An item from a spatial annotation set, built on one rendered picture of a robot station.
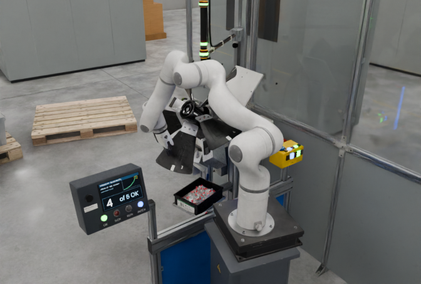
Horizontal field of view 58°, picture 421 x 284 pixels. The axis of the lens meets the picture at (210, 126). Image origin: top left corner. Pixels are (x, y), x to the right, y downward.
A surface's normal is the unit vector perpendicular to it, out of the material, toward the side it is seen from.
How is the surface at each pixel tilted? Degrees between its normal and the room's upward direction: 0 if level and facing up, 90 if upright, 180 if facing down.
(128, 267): 0
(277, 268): 90
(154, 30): 90
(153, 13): 90
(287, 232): 2
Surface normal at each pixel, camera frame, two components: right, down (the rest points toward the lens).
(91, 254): 0.00, -0.91
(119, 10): 0.58, 0.33
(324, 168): -0.81, 0.24
